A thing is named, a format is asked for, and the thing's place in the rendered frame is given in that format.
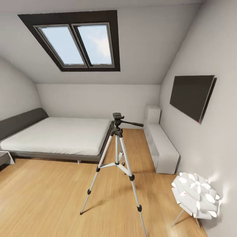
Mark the camera tripod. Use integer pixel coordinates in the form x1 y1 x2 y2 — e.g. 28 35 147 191
80 113 147 237

